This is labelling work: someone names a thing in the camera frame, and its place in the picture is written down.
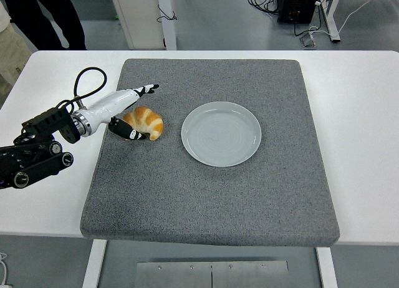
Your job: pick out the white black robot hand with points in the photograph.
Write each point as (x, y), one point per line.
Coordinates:
(109, 105)

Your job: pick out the golden croissant bread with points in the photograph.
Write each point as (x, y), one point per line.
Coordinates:
(149, 121)

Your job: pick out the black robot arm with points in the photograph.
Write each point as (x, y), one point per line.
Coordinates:
(31, 166)

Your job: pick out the round grey plate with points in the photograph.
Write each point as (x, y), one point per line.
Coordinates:
(218, 135)

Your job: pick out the grey metal plate with screws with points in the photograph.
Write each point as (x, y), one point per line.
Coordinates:
(187, 275)

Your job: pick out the white cabinet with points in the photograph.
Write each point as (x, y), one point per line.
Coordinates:
(137, 17)

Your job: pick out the person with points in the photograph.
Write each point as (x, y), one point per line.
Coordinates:
(9, 51)
(40, 13)

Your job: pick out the grey felt mat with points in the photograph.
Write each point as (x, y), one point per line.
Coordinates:
(202, 200)

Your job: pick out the white table leg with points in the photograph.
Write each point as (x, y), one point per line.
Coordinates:
(327, 269)
(93, 266)

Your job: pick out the black computer case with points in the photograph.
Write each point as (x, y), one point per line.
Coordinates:
(299, 7)

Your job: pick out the white desk leg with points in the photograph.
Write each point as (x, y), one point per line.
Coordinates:
(330, 20)

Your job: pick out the white furniture post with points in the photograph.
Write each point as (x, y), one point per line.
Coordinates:
(170, 35)

